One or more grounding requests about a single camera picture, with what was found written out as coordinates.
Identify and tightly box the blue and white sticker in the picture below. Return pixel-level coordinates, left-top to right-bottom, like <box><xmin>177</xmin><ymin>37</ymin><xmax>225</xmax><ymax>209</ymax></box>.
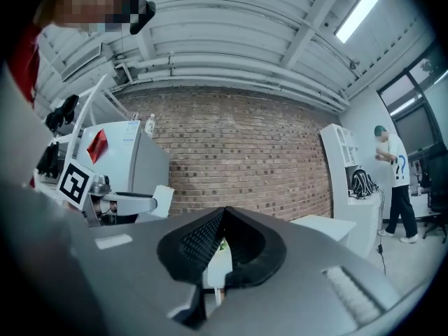
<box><xmin>122</xmin><ymin>120</ymin><xmax>141</xmax><ymax>146</ymax></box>

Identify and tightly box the black cloth bundle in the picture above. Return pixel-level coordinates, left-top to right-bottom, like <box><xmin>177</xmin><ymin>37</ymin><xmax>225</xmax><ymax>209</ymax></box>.
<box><xmin>36</xmin><ymin>141</ymin><xmax>61</xmax><ymax>181</ymax></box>
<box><xmin>45</xmin><ymin>94</ymin><xmax>81</xmax><ymax>133</ymax></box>

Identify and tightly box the white cabinet with shelves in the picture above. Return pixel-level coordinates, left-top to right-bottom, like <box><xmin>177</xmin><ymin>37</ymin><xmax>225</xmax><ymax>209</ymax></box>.
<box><xmin>318</xmin><ymin>123</ymin><xmax>384</xmax><ymax>259</ymax></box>

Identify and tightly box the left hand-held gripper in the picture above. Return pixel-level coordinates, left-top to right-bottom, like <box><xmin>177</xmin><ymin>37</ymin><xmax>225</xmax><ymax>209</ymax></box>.
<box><xmin>55</xmin><ymin>157</ymin><xmax>158</xmax><ymax>228</ymax></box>

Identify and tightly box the black backpack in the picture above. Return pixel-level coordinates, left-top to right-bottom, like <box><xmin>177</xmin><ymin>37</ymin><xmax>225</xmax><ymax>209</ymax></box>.
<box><xmin>350</xmin><ymin>169</ymin><xmax>379</xmax><ymax>200</ymax></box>

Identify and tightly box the clear plastic bottle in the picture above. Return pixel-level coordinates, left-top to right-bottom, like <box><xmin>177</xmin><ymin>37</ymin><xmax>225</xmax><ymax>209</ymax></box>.
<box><xmin>143</xmin><ymin>113</ymin><xmax>157</xmax><ymax>138</ymax></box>

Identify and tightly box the red paper decoration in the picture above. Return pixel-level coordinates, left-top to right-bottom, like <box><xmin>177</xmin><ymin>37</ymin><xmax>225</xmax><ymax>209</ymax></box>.
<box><xmin>86</xmin><ymin>128</ymin><xmax>108</xmax><ymax>165</ymax></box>

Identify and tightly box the black head-worn camera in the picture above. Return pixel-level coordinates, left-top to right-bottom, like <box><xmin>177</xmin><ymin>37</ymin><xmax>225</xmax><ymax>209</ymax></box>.
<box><xmin>128</xmin><ymin>0</ymin><xmax>158</xmax><ymax>36</ymax></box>

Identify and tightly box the black power cable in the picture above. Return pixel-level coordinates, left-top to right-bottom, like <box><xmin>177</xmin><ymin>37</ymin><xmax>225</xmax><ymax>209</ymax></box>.
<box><xmin>377</xmin><ymin>190</ymin><xmax>388</xmax><ymax>277</ymax></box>

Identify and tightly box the black office chair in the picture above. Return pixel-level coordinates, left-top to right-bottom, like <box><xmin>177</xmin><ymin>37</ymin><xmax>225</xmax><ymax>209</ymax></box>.
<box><xmin>421</xmin><ymin>141</ymin><xmax>448</xmax><ymax>242</ymax></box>

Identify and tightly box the person's red shirt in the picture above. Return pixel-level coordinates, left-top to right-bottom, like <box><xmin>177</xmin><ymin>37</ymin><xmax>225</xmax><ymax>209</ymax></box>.
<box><xmin>6</xmin><ymin>22</ymin><xmax>42</xmax><ymax>109</ymax></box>

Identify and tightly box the grey refrigerator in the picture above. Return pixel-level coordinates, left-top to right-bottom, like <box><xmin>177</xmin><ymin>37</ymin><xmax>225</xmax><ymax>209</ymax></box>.
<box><xmin>74</xmin><ymin>119</ymin><xmax>172</xmax><ymax>224</ymax></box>

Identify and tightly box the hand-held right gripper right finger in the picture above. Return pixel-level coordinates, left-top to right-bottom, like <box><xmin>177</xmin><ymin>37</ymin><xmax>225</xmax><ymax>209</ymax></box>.
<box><xmin>195</xmin><ymin>206</ymin><xmax>403</xmax><ymax>336</ymax></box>

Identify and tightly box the ceiling strip light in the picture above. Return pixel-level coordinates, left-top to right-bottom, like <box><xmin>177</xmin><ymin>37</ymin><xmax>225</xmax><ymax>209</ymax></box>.
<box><xmin>333</xmin><ymin>0</ymin><xmax>390</xmax><ymax>44</ymax></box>

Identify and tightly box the black framed window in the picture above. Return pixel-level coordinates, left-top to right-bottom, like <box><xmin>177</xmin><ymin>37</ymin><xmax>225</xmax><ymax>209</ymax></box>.
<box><xmin>379</xmin><ymin>51</ymin><xmax>448</xmax><ymax>161</ymax></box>

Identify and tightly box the person's face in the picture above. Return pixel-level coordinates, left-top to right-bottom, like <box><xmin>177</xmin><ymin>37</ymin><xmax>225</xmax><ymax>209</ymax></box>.
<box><xmin>45</xmin><ymin>0</ymin><xmax>141</xmax><ymax>34</ymax></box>

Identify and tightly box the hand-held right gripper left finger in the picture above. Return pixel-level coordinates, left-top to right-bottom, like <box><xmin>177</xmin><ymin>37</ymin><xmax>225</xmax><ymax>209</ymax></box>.
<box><xmin>71</xmin><ymin>206</ymin><xmax>227</xmax><ymax>330</ymax></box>

